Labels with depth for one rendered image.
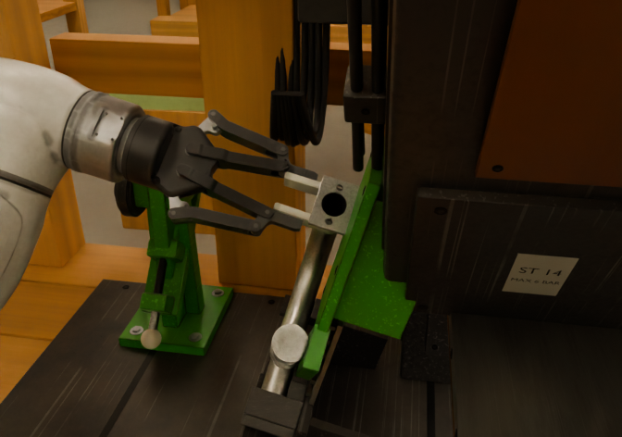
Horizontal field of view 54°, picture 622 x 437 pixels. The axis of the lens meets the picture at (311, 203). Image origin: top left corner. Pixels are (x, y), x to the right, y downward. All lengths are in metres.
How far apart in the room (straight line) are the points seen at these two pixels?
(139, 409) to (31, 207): 0.31
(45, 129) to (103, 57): 0.42
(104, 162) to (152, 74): 0.41
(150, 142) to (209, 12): 0.30
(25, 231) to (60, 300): 0.44
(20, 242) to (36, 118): 0.13
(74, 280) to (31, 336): 0.15
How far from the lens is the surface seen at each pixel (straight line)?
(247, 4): 0.88
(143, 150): 0.65
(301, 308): 0.74
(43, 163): 0.69
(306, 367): 0.60
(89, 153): 0.67
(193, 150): 0.66
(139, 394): 0.87
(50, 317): 1.08
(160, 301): 0.87
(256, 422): 0.71
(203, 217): 0.64
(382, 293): 0.59
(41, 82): 0.70
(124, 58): 1.07
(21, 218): 0.68
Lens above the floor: 1.49
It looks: 27 degrees down
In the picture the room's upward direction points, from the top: straight up
